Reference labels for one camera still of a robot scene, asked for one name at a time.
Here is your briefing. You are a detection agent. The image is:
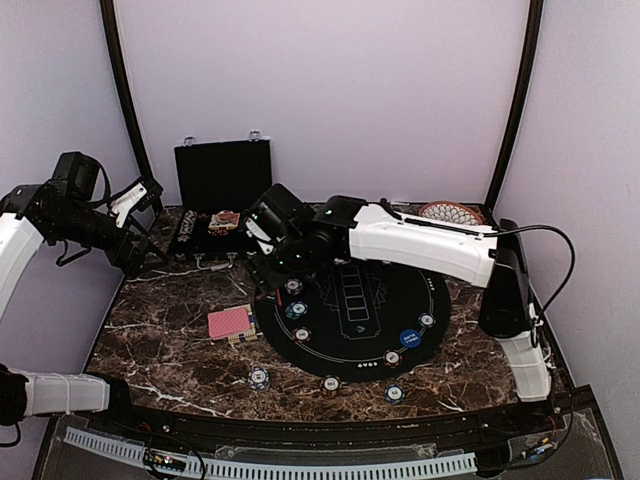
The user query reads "red-backed playing card deck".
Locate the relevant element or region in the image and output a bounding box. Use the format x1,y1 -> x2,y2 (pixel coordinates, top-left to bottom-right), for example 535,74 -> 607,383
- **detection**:
207,306 -> 251,340

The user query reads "blue chip stack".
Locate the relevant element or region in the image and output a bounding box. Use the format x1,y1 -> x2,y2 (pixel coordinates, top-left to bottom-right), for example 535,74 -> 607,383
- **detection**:
248,367 -> 270,391

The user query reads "red chip stack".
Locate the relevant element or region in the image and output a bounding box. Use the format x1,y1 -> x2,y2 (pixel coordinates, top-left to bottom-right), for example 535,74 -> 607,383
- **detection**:
320,376 -> 341,398

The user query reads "blue small blind button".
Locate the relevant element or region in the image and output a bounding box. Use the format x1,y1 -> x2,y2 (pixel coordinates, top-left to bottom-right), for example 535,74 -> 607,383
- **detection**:
399,329 -> 422,349

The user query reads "blue-green chip stack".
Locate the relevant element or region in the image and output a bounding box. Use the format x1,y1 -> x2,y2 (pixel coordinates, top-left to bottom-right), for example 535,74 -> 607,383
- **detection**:
384,385 -> 405,405

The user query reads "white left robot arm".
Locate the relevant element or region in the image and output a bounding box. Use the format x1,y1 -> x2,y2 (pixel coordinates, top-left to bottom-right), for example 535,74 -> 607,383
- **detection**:
1,151 -> 162,436

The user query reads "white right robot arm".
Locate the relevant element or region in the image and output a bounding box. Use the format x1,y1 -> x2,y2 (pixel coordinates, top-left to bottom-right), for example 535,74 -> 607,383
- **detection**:
241,184 -> 552,434

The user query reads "black poker chip case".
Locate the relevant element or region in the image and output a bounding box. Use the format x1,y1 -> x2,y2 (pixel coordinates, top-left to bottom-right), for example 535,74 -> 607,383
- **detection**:
168,139 -> 273,261

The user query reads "round black poker mat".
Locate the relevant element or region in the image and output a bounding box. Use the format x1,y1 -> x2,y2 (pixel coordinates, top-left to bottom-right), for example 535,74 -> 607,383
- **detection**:
254,260 -> 451,382

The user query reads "yellow card deck box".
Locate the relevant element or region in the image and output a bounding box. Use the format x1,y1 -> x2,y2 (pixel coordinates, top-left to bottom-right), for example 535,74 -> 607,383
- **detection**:
227,304 -> 258,345

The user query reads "patterned ceramic plate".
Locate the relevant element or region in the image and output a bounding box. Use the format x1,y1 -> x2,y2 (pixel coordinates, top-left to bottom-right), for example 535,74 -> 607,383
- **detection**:
418,201 -> 484,226

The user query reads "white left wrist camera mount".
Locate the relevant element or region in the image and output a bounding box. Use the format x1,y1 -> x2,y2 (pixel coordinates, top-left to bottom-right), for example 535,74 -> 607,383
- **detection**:
107,177 -> 163,228

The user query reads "left black frame post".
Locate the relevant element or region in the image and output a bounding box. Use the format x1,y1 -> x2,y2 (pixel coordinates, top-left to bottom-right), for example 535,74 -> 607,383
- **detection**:
99,0 -> 154,179

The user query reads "black frame post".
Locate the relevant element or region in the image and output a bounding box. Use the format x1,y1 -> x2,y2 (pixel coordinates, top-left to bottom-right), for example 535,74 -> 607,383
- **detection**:
483,0 -> 544,213
99,0 -> 154,179

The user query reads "white slotted cable duct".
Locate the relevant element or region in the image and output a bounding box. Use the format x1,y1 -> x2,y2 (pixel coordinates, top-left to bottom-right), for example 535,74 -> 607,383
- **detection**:
63,427 -> 477,479

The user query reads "right black frame post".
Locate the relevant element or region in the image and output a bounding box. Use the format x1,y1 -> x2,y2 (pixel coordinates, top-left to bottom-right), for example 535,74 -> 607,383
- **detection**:
483,0 -> 544,213

